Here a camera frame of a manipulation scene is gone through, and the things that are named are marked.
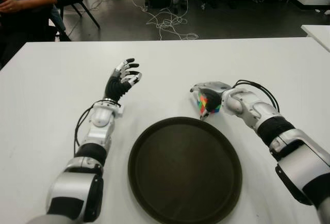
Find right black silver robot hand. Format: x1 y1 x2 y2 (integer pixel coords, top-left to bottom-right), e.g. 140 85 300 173
190 81 233 120

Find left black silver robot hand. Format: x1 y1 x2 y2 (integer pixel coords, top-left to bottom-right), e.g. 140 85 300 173
104 58 143 103

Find multicoloured Rubik's cube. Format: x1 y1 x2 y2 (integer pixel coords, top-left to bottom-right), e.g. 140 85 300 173
196 92 221 116

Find dark round plate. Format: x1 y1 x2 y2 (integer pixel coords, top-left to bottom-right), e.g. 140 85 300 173
128 116 243 224

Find seated person in black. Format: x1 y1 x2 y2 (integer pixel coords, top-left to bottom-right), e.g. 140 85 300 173
0 0 67 62

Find white side table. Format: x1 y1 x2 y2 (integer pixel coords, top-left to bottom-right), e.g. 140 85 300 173
301 24 330 53

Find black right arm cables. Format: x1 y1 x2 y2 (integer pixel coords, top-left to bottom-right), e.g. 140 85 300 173
233 79 281 113

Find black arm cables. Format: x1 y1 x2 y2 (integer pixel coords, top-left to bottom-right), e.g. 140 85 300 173
233 79 281 113
74 102 104 154

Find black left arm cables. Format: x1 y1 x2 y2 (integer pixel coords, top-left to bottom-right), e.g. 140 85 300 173
74 102 104 154

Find tangled white floor cable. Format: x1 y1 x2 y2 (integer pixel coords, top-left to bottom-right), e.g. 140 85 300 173
131 0 199 40

